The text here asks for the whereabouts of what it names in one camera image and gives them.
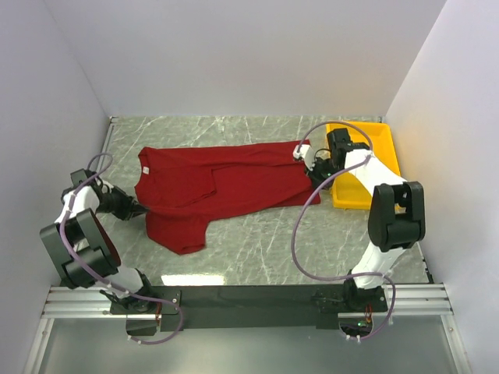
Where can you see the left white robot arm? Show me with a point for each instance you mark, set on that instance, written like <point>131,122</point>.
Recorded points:
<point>81,250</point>

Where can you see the yellow plastic tray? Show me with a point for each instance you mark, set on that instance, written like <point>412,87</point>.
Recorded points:
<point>354,189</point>

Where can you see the red t shirt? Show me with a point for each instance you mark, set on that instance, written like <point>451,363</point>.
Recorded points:
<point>184,189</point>

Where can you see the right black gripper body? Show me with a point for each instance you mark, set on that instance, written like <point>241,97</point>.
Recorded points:
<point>323,169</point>

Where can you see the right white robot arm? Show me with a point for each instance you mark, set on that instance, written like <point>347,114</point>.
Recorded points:
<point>397,214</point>

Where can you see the aluminium frame rail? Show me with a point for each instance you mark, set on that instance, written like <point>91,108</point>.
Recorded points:
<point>410,300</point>

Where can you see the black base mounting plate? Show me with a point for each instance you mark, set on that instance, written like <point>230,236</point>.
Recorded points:
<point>216,307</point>

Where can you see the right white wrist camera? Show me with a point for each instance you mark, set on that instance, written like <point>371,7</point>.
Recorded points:
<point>306,154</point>

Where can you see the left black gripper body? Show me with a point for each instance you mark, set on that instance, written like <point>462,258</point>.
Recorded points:
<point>115,201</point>

